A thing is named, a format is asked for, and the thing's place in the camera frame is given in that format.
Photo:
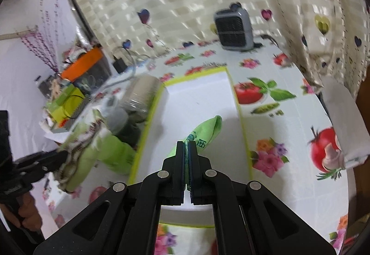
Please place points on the green lid plastic jar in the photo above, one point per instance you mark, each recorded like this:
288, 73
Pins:
116, 155

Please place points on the green patterned cloth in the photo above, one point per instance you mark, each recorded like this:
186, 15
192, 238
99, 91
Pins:
83, 147

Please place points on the vegetable print tablecloth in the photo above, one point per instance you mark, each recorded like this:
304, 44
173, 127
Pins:
288, 134

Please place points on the wooden jointed mannequin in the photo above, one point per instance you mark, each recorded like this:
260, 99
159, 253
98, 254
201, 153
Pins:
55, 89

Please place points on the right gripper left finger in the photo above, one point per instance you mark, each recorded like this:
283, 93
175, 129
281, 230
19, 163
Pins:
125, 218

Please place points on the purple decorative twigs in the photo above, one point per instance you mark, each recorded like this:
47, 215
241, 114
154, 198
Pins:
43, 41

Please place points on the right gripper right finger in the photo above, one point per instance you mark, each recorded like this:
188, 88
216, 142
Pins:
249, 218

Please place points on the light green microfibre cloth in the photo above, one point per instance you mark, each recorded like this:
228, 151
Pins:
202, 135

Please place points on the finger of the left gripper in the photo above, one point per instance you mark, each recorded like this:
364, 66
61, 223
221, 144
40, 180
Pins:
34, 167

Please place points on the chevron pattern tray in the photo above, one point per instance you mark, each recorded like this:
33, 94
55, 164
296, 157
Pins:
66, 125

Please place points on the lime green shallow box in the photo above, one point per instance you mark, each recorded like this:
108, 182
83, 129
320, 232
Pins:
179, 107

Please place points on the small grey fan heater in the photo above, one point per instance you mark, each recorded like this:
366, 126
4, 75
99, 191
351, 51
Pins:
234, 28

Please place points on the clear bag of beige cloth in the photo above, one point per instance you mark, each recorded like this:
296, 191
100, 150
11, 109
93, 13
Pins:
139, 96

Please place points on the white power strip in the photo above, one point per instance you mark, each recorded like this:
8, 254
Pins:
132, 71

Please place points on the yellow green tissue box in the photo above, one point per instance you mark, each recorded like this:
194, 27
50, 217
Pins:
67, 109

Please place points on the orange lid storage bin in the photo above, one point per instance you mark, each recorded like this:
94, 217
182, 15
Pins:
89, 72

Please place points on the dark green flat box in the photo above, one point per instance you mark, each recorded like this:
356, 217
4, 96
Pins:
65, 93

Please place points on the heart print curtain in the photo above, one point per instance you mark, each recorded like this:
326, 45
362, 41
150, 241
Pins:
323, 37

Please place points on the black charger plug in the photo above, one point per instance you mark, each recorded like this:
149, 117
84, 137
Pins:
119, 65

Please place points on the person's left hand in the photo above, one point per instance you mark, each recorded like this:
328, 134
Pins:
28, 211

